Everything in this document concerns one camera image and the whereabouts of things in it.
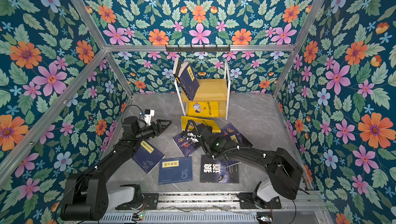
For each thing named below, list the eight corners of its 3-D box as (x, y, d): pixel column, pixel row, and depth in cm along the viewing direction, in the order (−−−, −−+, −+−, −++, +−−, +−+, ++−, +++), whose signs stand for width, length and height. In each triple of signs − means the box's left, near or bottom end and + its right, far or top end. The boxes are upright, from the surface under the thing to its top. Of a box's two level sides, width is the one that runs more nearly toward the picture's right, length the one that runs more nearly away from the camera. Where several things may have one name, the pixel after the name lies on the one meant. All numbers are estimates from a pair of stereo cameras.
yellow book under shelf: (187, 119, 106) (186, 115, 102) (189, 106, 114) (188, 101, 110) (218, 119, 106) (218, 115, 102) (217, 106, 114) (218, 101, 110)
